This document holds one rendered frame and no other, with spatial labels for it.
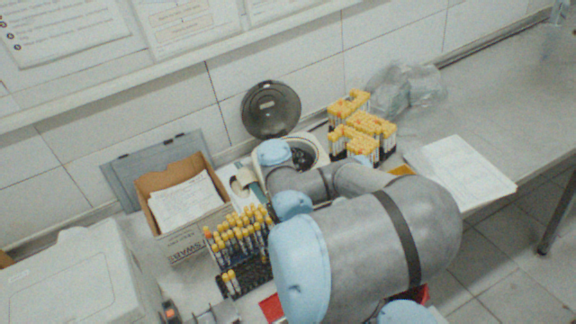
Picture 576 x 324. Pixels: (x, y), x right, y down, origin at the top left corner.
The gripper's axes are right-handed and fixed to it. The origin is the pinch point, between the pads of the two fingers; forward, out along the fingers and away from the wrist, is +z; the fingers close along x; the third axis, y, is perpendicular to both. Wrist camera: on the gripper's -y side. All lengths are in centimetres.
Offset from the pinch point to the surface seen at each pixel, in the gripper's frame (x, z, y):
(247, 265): 13.3, 7.9, 8.0
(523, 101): -110, 10, 18
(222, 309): 24.3, 6.3, -2.0
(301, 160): -17.5, -0.4, 29.4
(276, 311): 11.9, 10.1, -8.3
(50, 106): 43, -36, 53
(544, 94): -119, 10, 16
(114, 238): 39.4, -19.7, 12.5
